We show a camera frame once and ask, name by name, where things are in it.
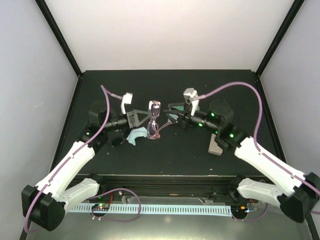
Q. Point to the left green circuit board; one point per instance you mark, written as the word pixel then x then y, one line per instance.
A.
pixel 100 207

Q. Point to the right black frame post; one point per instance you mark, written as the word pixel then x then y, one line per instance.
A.
pixel 281 32

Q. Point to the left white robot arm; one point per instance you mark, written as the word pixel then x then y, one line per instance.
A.
pixel 47 203

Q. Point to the grey fuzzy glasses case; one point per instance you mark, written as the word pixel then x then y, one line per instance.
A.
pixel 213 147

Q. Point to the pink framed sunglasses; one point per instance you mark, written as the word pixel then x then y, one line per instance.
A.
pixel 153 129

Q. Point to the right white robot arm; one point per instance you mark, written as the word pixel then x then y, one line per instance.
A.
pixel 293 191

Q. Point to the right small circuit board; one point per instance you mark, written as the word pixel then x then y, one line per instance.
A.
pixel 241 209

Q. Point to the left black frame post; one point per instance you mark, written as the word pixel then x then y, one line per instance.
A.
pixel 48 16

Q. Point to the white slotted cable duct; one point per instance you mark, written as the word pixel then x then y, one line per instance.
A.
pixel 158 209

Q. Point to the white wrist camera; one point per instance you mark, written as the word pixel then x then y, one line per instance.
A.
pixel 190 96
pixel 126 100

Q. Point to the blue fuzzy glasses case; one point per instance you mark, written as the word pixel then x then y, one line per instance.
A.
pixel 179 107

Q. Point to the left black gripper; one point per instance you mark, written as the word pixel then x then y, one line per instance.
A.
pixel 132 118

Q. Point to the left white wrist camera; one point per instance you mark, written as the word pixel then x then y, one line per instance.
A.
pixel 126 100

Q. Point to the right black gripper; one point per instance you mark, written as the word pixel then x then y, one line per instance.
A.
pixel 185 114

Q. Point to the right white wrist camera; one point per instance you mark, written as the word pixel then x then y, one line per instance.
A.
pixel 190 96

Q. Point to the black frame post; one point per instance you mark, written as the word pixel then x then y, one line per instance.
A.
pixel 48 16
pixel 281 32

